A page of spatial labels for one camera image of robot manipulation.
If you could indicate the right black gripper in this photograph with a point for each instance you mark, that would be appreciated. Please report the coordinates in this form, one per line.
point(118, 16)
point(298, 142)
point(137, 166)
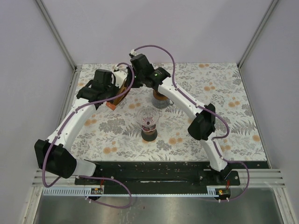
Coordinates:
point(130, 71)

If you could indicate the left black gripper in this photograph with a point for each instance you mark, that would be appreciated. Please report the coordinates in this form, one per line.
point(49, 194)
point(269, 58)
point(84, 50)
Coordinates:
point(116, 87)

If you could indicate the orange coffee filter box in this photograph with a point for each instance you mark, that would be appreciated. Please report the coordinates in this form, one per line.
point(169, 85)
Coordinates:
point(121, 94)

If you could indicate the glass coffee server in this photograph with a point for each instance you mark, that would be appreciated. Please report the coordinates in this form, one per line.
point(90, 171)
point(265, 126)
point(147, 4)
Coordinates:
point(161, 103)

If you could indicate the clear glass dripper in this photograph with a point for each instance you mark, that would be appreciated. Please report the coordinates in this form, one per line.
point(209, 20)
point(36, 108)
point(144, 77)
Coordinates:
point(147, 118)

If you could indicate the red and grey cup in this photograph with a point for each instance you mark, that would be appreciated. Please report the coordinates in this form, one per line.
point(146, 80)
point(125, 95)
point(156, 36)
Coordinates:
point(149, 133)

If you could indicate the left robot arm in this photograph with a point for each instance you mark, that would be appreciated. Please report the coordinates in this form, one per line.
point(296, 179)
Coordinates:
point(53, 154)

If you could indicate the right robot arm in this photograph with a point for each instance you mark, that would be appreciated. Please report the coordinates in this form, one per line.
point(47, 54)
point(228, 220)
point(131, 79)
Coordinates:
point(202, 127)

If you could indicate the floral table mat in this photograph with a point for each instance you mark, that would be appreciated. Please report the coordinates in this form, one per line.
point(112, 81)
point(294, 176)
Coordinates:
point(116, 136)

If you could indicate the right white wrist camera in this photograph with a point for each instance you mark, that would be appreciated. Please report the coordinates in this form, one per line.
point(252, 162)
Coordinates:
point(133, 53)

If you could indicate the white slotted cable duct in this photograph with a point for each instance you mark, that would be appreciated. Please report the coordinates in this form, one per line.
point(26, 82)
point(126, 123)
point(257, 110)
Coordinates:
point(73, 191)

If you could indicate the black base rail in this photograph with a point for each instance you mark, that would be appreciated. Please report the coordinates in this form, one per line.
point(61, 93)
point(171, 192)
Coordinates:
point(159, 177)

